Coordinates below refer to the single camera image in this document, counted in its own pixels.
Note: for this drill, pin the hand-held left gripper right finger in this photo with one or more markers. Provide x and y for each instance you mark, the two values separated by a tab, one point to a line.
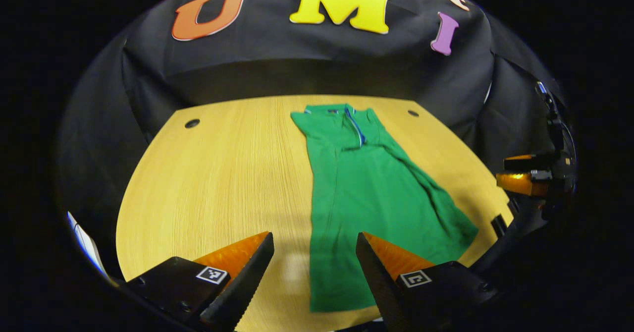
379	282

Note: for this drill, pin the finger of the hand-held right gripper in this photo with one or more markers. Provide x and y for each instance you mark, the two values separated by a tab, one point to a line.
520	183
535	163

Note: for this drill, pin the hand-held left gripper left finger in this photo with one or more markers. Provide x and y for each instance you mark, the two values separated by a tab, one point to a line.
247	282

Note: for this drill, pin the green T-shirt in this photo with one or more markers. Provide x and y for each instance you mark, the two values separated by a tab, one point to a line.
366	193

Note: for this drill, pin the black backdrop cloth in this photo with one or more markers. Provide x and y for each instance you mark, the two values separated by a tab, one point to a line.
297	59

